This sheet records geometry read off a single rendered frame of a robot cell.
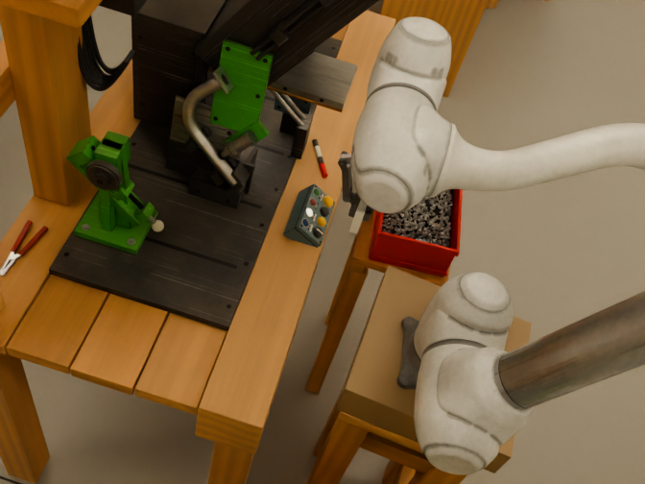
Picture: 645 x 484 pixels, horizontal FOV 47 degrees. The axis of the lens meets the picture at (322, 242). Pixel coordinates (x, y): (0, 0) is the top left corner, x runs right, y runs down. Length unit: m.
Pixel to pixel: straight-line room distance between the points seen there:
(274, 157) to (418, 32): 0.99
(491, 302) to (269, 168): 0.76
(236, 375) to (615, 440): 1.72
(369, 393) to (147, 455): 1.08
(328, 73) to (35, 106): 0.70
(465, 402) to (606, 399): 1.73
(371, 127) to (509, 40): 3.38
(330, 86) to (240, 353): 0.69
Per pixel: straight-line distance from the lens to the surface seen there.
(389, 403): 1.56
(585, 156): 1.08
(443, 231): 1.95
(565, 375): 1.25
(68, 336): 1.66
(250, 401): 1.56
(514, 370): 1.29
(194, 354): 1.62
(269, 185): 1.89
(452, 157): 0.96
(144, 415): 2.52
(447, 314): 1.44
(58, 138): 1.69
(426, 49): 1.03
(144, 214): 1.69
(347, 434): 1.73
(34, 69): 1.58
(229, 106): 1.75
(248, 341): 1.62
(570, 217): 3.48
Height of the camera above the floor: 2.31
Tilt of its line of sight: 51 degrees down
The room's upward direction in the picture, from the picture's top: 17 degrees clockwise
